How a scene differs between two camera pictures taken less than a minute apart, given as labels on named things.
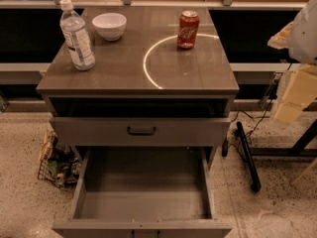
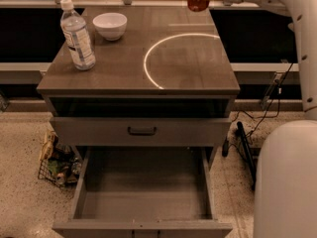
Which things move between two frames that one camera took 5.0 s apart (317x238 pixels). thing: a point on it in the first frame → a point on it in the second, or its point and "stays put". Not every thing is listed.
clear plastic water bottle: x=76 y=37 stays put
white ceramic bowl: x=110 y=25 stays put
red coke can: x=188 y=29 → x=197 y=4
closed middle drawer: x=139 y=131 stays put
